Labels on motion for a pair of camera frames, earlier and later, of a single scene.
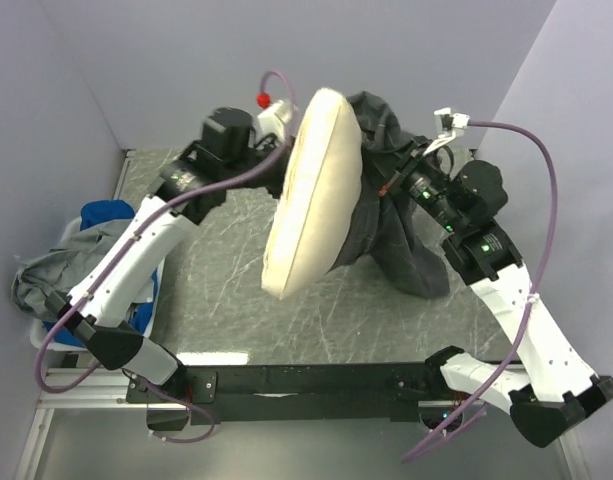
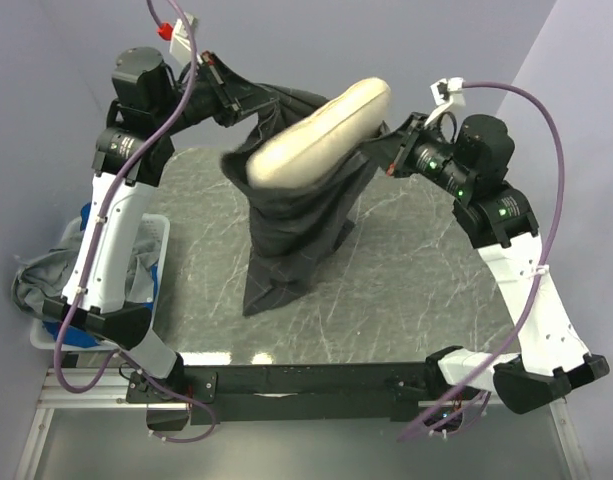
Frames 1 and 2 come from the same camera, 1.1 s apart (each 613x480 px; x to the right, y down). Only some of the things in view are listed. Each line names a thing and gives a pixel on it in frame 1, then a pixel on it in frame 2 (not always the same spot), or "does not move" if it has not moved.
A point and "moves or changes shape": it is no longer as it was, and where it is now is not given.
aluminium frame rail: x=87 y=389 does not move
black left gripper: x=272 y=144 -> x=224 y=87
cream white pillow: x=316 y=194 moves or changes shape
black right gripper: x=413 y=156 -> x=413 y=132
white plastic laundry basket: x=44 y=338 does not move
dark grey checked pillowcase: x=392 y=245 -> x=286 y=229
